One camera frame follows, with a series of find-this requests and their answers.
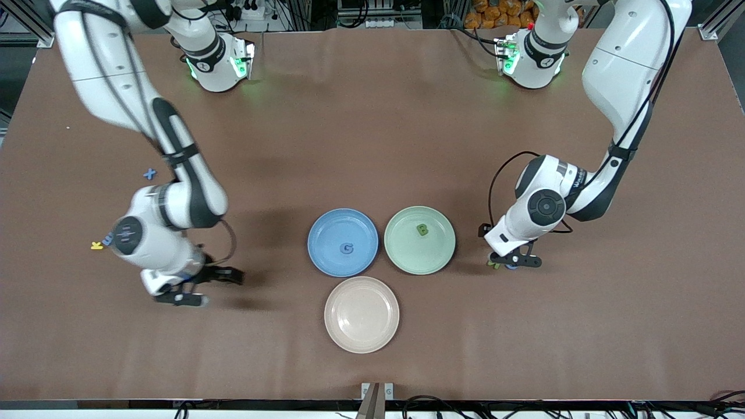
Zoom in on green plate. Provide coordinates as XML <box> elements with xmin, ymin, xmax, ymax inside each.
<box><xmin>384</xmin><ymin>205</ymin><xmax>456</xmax><ymax>275</ymax></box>

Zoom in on blue plate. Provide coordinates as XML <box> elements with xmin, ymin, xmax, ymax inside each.
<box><xmin>307</xmin><ymin>208</ymin><xmax>379</xmax><ymax>278</ymax></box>

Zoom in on beige plate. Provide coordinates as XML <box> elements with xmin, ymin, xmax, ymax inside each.
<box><xmin>324</xmin><ymin>276</ymin><xmax>400</xmax><ymax>354</ymax></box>

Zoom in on brown table cover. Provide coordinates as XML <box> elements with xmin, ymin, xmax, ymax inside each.
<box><xmin>0</xmin><ymin>26</ymin><xmax>745</xmax><ymax>402</ymax></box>

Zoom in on bag of oranges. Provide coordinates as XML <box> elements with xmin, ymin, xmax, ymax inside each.
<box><xmin>464</xmin><ymin>0</ymin><xmax>539</xmax><ymax>30</ymax></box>

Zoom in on white power strip with plugs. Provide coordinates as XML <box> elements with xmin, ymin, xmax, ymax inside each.
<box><xmin>224</xmin><ymin>0</ymin><xmax>265</xmax><ymax>22</ymax></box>

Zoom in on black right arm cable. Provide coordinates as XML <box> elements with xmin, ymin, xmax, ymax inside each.
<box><xmin>55</xmin><ymin>0</ymin><xmax>237</xmax><ymax>268</ymax></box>

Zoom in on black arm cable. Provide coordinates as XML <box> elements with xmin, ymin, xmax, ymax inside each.
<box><xmin>478</xmin><ymin>0</ymin><xmax>679</xmax><ymax>236</ymax></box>
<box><xmin>55</xmin><ymin>0</ymin><xmax>237</xmax><ymax>268</ymax></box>

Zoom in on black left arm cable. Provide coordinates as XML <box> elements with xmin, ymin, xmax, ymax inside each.
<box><xmin>478</xmin><ymin>0</ymin><xmax>679</xmax><ymax>236</ymax></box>

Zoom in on metal table edge bracket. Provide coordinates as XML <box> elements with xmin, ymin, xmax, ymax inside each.
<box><xmin>361</xmin><ymin>382</ymin><xmax>394</xmax><ymax>402</ymax></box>

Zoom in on aluminium frame profile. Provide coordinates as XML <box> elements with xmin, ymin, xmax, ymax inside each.
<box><xmin>0</xmin><ymin>0</ymin><xmax>56</xmax><ymax>48</ymax></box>
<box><xmin>698</xmin><ymin>0</ymin><xmax>745</xmax><ymax>41</ymax></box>

